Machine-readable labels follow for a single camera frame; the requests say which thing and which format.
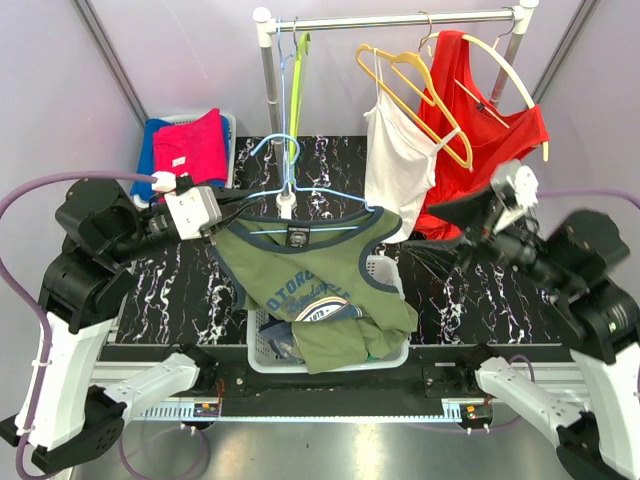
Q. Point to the empty light blue hanger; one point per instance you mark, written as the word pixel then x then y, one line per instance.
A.
pixel 285 59

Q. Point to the white laundry basket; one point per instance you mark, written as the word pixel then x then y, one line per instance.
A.
pixel 229 135
pixel 262 358

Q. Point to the blue-grey tank top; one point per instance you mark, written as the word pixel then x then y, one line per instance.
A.
pixel 280 338

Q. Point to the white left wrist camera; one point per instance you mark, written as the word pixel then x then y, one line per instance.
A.
pixel 192 208

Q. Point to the neon green hanger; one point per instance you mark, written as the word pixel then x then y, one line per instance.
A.
pixel 302 48

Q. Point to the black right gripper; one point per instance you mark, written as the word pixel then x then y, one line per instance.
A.
pixel 439 256

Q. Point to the white pink garment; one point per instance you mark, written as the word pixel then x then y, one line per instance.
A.
pixel 400 163

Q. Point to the blue folded garment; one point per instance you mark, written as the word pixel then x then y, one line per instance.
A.
pixel 145 165

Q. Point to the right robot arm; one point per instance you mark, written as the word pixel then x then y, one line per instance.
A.
pixel 595 319

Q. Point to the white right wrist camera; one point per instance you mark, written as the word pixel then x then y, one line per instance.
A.
pixel 516 187

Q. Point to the olive green tank top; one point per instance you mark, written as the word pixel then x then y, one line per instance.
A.
pixel 314 276

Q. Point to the yellow hanger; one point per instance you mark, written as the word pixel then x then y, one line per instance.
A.
pixel 367 57

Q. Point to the white front laundry basket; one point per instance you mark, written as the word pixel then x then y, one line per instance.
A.
pixel 262 358

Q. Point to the red tank top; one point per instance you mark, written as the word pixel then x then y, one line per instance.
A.
pixel 494 138

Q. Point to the metal clothes rack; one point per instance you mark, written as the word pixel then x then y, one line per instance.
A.
pixel 267 26

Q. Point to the white back laundry basket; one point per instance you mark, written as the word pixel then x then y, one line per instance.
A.
pixel 229 135

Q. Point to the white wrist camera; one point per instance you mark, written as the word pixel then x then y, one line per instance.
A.
pixel 516 187
pixel 192 208

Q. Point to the light blue wire hanger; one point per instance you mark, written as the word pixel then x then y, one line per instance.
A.
pixel 290 186

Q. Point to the pink folded garment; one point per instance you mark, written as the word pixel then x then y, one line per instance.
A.
pixel 196 148

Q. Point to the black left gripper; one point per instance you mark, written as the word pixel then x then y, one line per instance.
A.
pixel 232 197

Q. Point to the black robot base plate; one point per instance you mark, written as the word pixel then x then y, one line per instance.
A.
pixel 411 390

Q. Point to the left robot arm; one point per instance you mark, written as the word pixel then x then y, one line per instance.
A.
pixel 110 220

